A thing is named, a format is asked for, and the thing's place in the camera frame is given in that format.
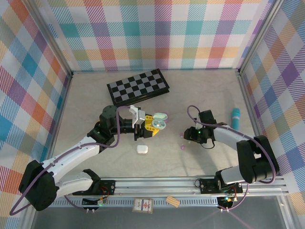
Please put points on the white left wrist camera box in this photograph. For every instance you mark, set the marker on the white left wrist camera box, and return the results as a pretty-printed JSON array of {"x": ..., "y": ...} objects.
[{"x": 137, "y": 114}]

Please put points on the mint green earbud charging case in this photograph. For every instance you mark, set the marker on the mint green earbud charging case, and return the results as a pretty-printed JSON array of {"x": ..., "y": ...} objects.
[{"x": 160, "y": 116}]

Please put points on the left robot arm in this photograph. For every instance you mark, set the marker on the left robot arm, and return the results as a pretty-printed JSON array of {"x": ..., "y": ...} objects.
[{"x": 71, "y": 155}]

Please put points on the aluminium frame post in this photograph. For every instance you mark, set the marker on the aluminium frame post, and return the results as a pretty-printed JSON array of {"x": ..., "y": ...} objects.
[
  {"x": 50, "y": 35},
  {"x": 259, "y": 35}
]

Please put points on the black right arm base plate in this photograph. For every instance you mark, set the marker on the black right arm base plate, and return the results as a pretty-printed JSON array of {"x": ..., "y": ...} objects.
[{"x": 207, "y": 186}]

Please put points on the white earbud charging case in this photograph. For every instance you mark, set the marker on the white earbud charging case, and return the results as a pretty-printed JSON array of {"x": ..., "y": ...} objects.
[{"x": 142, "y": 150}]

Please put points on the black grey folding chessboard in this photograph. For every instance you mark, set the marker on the black grey folding chessboard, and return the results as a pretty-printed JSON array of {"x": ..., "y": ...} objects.
[{"x": 138, "y": 87}]

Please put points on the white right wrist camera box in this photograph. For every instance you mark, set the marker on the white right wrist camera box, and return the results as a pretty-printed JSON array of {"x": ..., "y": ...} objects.
[{"x": 197, "y": 119}]

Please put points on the aluminium floor rail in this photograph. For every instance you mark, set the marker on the aluminium floor rail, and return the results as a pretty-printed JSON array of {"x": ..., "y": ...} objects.
[
  {"x": 60, "y": 119},
  {"x": 250, "y": 107}
]

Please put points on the teal cylindrical handheld device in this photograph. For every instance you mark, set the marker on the teal cylindrical handheld device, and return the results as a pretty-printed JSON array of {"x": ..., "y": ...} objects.
[{"x": 236, "y": 118}]

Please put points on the wide aluminium mounting rail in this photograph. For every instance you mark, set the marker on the wide aluminium mounting rail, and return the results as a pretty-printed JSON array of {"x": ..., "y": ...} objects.
[{"x": 155, "y": 184}]

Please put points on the black power connector board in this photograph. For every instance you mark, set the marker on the black power connector board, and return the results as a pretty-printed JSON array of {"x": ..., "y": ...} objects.
[
  {"x": 226, "y": 201},
  {"x": 91, "y": 202}
]

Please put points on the striped wooden block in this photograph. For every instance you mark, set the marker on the striped wooden block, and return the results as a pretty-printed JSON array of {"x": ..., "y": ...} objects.
[{"x": 173, "y": 201}]

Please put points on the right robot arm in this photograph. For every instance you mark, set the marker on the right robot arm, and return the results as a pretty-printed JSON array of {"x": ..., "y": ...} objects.
[{"x": 257, "y": 162}]

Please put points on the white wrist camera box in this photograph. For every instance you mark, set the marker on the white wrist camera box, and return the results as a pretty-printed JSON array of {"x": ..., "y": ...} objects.
[
  {"x": 137, "y": 114},
  {"x": 197, "y": 119}
]

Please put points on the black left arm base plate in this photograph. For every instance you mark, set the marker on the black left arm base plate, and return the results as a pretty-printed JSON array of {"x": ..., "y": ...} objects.
[{"x": 107, "y": 187}]

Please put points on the playing card box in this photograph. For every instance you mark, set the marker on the playing card box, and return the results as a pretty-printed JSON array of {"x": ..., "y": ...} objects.
[{"x": 142, "y": 205}]

